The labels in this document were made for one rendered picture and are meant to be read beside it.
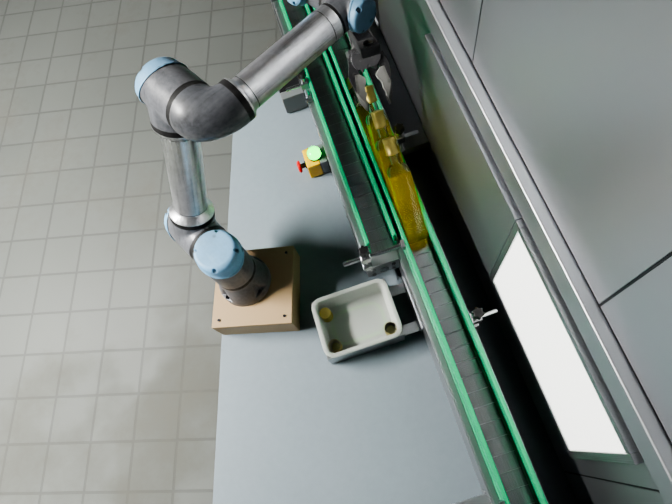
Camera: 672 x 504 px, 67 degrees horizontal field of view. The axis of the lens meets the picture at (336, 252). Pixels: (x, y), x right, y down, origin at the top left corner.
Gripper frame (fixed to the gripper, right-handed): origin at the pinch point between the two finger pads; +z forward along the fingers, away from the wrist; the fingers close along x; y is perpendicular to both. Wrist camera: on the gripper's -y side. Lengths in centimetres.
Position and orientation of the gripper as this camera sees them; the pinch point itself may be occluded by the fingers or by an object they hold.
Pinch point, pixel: (378, 102)
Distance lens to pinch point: 132.2
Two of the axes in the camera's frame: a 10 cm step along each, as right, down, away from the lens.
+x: -9.5, 3.2, 0.2
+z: 3.1, 8.9, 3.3
